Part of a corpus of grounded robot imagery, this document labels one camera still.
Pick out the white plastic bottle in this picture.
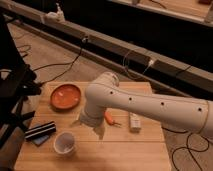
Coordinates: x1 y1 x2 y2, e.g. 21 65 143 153
129 113 141 132

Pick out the blue flat card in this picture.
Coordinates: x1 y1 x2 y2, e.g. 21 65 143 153
33 135 50 146

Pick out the orange handled peeler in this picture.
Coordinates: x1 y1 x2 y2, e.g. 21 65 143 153
104 112 120 126

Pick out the orange ceramic plate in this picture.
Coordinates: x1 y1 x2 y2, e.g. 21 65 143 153
50 84 81 110

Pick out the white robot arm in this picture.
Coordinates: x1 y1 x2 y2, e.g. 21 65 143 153
74 72 213 139

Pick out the black cable from rail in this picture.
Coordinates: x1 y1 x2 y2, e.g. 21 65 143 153
31 35 89 86

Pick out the black white striped box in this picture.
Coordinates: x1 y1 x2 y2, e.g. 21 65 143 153
25 121 56 141

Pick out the black tripod stand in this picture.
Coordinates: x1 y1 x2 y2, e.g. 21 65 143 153
0 12 41 149

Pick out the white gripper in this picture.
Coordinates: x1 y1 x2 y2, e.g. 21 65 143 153
70 112 105 140

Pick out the long metal rail beam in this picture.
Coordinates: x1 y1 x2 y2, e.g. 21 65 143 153
0 0 213 100

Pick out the white clamp on rail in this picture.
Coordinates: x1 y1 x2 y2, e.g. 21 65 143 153
46 4 65 22

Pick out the white ceramic cup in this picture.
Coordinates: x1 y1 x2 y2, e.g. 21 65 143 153
53 132 75 156

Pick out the black floor cable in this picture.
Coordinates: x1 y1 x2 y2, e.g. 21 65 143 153
161 124 213 171

